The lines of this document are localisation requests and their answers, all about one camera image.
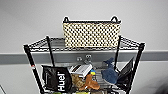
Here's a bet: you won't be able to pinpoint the small grey wall fitting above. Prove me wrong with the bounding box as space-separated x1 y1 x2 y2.
84 53 93 64
76 56 83 63

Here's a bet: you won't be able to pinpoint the small plain black bag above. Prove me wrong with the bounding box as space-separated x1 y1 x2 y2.
116 56 136 92

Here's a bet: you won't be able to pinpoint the orange plush toy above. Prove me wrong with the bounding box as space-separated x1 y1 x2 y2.
83 72 101 92

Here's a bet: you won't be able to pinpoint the pale woven basket dark spots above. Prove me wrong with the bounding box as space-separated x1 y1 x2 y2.
61 15 122 50

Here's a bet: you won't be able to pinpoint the black wire shelf rack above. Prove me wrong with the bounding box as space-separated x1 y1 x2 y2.
22 34 147 94

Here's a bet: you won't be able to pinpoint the tan knit plush toy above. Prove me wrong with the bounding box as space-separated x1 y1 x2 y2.
70 73 86 91

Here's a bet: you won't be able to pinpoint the black bag with white print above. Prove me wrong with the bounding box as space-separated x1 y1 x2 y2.
41 64 74 94

